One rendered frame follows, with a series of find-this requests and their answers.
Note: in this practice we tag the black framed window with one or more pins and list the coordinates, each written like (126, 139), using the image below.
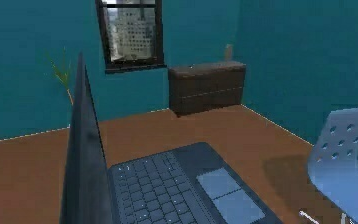
(132, 33)

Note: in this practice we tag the dark grey laptop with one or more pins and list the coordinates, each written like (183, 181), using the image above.
(160, 190)

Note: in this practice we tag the green house plant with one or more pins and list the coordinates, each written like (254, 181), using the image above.
(63, 75)

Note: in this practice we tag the dark brown chest of drawers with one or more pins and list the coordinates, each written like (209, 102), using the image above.
(207, 88)

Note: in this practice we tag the small tan object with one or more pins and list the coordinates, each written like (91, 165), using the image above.
(228, 52)

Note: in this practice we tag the pale blue perforated chair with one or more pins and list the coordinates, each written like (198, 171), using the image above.
(340, 166)

